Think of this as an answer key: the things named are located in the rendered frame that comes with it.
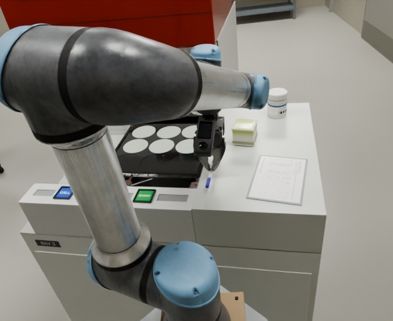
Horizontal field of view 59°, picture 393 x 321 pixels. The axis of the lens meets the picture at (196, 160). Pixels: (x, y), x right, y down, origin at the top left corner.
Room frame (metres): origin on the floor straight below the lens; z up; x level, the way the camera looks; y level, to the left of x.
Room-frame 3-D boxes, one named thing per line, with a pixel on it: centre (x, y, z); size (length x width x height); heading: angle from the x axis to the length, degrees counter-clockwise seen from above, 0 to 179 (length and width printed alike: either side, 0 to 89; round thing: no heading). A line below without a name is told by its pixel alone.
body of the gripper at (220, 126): (0.86, -0.05, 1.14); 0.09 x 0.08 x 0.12; 164
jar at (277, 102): (1.15, -0.33, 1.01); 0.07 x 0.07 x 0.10
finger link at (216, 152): (0.85, -0.06, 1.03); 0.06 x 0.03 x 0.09; 164
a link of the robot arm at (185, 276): (0.42, 0.05, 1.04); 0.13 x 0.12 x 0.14; 60
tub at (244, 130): (1.00, -0.18, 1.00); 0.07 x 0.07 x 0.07; 66
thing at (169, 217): (0.82, 0.29, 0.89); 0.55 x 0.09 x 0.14; 75
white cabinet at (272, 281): (1.03, 0.08, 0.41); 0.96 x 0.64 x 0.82; 75
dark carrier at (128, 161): (1.15, 0.13, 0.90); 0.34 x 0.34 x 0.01; 75
